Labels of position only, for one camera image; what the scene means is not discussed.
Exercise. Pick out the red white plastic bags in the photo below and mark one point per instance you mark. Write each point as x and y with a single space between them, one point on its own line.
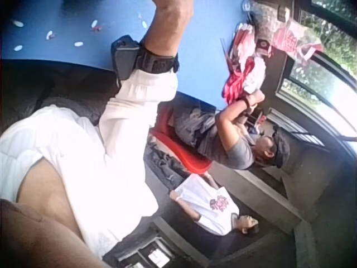
295 42

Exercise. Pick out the person's right hand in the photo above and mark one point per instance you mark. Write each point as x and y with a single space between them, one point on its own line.
174 14

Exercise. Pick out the black wrist band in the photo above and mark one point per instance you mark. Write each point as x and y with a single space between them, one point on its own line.
125 57

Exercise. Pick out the window with dark frame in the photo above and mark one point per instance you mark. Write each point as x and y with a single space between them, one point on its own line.
320 83

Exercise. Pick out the small red pieces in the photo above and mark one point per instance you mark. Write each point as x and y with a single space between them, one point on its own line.
97 28

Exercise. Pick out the heap of red white packets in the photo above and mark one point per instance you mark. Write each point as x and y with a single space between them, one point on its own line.
245 72

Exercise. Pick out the scattered white oval pieces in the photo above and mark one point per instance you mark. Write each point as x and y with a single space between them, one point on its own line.
79 43

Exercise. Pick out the black crate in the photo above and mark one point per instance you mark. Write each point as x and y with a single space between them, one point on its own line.
156 251

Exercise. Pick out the red plastic chair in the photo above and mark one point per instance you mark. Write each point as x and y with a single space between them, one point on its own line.
189 152

